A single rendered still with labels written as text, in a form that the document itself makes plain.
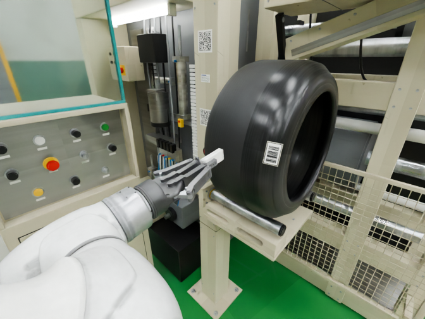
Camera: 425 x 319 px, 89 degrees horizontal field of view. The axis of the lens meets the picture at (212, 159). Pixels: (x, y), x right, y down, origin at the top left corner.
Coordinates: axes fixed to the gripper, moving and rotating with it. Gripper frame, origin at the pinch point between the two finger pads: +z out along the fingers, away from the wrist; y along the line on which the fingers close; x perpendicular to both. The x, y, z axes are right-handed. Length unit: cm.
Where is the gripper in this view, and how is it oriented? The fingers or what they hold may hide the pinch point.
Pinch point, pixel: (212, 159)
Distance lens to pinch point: 54.5
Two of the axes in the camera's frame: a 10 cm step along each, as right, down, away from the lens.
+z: 6.8, -4.3, 5.9
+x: 1.0, 8.5, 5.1
